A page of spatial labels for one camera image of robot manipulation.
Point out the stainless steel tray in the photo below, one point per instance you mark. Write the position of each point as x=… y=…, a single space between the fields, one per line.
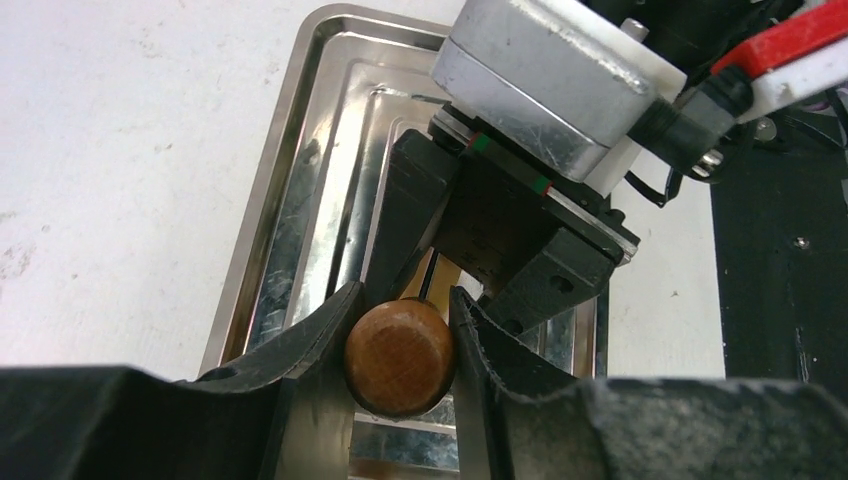
x=356 y=79

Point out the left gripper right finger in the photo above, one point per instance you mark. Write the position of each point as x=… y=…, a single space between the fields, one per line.
x=520 y=417

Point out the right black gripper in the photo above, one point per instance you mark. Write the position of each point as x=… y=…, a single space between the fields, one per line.
x=545 y=243

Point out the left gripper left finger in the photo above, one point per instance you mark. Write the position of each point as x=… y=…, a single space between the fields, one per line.
x=281 y=411

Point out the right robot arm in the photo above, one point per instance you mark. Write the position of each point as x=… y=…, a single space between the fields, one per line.
x=756 y=120

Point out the wooden rolling pin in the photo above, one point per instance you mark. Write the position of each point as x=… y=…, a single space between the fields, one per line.
x=400 y=357

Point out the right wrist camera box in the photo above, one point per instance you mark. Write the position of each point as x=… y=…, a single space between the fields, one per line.
x=557 y=79

